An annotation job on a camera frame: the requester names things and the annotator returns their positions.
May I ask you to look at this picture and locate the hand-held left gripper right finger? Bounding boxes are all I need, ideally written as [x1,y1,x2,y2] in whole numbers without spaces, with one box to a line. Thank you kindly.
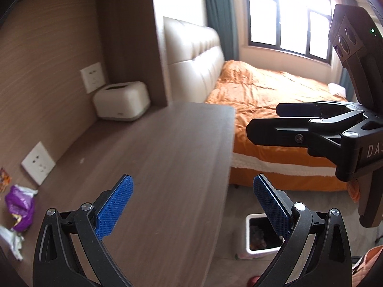
[253,174,353,287]

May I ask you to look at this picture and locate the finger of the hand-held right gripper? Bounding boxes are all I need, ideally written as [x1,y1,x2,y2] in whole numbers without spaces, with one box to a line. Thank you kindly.
[246,110,372,156]
[275,101,365,118]

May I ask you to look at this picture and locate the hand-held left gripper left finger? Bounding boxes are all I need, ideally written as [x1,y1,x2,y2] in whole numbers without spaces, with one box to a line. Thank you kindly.
[32,174,135,287]

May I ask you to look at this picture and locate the white trash bin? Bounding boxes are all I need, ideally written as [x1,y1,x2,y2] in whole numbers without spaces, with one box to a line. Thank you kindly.
[246,213,288,259]

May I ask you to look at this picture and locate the person's right hand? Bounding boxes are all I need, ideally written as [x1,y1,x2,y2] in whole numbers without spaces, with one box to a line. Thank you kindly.
[347,181,362,203]

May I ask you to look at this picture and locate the teal curtain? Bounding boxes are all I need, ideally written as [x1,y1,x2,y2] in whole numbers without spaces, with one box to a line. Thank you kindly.
[203,0,240,62]
[338,57,349,98]

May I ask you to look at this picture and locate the folded white towel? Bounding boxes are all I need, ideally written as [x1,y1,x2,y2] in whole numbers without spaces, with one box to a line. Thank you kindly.
[327,83,348,98]

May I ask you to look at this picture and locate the white mattress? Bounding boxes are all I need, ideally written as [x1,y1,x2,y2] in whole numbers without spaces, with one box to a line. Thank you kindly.
[231,152,349,177]

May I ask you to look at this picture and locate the bed with orange cover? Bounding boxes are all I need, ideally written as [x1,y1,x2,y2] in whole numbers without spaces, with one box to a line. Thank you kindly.
[205,60,349,192]

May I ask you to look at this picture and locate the dark framed window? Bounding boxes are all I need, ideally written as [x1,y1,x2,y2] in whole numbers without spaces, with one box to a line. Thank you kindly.
[243,0,333,65]

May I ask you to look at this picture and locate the purple snack wrapper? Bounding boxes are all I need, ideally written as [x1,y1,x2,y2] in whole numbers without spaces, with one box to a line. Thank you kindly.
[4,184,38,233]

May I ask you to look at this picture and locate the white tissue box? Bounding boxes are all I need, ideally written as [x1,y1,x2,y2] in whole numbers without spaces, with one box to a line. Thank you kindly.
[92,81,151,122]

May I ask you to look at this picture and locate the white brown snack wrapper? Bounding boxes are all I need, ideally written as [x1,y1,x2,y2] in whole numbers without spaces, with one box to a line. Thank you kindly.
[0,225,25,261]

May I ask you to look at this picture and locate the orange snack wrapper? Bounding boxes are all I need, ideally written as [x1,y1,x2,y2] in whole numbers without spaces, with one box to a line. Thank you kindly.
[0,167,12,192]

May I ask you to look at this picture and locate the beige padded headboard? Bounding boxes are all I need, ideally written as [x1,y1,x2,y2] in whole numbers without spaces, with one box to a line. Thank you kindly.
[163,16,225,106]

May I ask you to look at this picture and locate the brown wooden side panel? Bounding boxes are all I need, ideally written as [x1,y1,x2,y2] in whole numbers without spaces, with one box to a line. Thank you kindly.
[95,0,169,109]

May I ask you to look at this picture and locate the white wall socket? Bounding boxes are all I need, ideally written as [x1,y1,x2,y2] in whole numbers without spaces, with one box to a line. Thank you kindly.
[21,141,56,186]
[79,62,106,94]

